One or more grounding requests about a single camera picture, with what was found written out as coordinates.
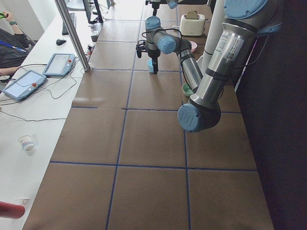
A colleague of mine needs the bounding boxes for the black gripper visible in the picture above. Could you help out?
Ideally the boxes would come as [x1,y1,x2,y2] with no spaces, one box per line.
[147,48,160,74]
[145,0,160,16]

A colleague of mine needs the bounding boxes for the light blue cup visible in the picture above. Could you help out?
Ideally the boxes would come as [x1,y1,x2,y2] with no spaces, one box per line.
[147,59,154,73]

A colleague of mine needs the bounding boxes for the cream toaster with bread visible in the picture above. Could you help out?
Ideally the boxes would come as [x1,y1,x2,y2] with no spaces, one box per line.
[179,11,206,36]

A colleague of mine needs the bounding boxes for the pink bowl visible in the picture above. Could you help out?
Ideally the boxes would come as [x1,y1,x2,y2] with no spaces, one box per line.
[190,41,198,53]

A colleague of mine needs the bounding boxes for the green bowl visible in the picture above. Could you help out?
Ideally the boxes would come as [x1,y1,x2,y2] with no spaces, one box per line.
[182,83,193,97]

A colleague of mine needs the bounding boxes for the black monitor stand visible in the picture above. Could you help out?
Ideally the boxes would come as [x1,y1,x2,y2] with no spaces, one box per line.
[83,0,103,24]

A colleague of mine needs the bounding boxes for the black keyboard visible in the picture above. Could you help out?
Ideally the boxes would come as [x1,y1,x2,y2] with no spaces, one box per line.
[61,12,77,36]

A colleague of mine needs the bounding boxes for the far blue teach pendant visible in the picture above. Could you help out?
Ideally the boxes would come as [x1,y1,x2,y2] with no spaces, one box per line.
[43,53,75,78]

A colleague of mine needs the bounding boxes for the blue teach pendant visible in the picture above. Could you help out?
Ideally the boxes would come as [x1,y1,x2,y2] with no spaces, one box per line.
[43,53,75,78]
[2,70,47,101]

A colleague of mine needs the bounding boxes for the black computer mouse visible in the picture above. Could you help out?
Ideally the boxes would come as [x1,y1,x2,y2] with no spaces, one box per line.
[56,39,67,46]

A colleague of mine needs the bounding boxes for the near blue teach pendant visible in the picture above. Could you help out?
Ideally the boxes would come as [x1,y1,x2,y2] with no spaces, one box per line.
[2,70,47,101]

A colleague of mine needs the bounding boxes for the seated person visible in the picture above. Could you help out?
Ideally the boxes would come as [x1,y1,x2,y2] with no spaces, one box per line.
[0,11,35,77]

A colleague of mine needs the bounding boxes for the paper cup on desk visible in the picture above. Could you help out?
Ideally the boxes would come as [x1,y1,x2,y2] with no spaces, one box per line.
[18,135,34,151]

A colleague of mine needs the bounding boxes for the red cylinder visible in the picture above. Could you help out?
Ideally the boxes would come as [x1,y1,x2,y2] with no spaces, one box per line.
[0,201,25,219]

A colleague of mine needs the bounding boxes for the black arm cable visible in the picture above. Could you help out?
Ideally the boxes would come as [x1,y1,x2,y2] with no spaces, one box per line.
[138,28,200,92]

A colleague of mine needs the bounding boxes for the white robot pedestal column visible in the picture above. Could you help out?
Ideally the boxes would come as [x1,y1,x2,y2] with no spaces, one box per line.
[197,0,225,74]

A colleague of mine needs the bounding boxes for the aluminium frame post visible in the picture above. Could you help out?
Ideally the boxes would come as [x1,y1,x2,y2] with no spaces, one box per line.
[55,0,90,72]

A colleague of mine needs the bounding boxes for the black pendant cables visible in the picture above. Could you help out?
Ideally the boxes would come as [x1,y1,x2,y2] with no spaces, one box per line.
[0,59,83,122]

